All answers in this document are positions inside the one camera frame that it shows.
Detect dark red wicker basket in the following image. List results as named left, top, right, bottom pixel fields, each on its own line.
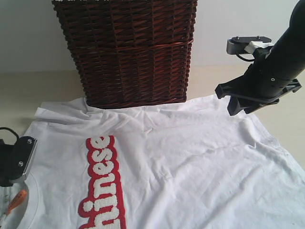
left=52, top=0, right=198, bottom=109

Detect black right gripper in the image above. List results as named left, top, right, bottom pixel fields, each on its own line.
left=215, top=36, right=301, bottom=116

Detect white t-shirt red lettering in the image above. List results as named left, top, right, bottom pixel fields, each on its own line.
left=0, top=94, right=305, bottom=229

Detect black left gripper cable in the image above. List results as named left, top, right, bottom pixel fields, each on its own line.
left=0, top=126, right=20, bottom=144

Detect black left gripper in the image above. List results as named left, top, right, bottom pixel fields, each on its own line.
left=0, top=136, right=37, bottom=187

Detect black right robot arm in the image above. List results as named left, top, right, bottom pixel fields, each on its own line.
left=215, top=0, right=305, bottom=116

